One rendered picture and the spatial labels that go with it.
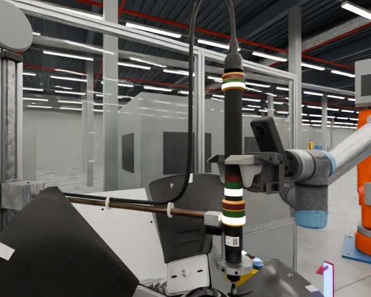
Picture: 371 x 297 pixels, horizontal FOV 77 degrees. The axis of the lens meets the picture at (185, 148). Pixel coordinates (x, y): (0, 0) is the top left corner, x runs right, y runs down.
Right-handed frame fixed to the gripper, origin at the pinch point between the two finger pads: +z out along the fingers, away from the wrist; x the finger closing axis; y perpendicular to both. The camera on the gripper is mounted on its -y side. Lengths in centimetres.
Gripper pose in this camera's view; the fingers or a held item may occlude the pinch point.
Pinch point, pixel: (221, 157)
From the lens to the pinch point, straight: 44.2
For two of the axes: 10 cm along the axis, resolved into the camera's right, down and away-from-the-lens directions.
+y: -0.1, 10.0, 0.0
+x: -5.3, 0.0, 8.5
